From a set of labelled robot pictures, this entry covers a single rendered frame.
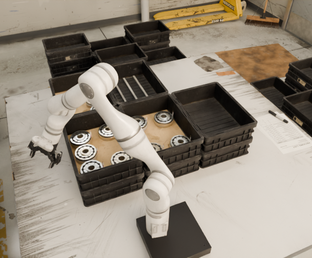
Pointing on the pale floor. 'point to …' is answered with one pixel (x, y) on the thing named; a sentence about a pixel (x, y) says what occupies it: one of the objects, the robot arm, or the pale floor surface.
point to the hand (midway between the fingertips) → (41, 161)
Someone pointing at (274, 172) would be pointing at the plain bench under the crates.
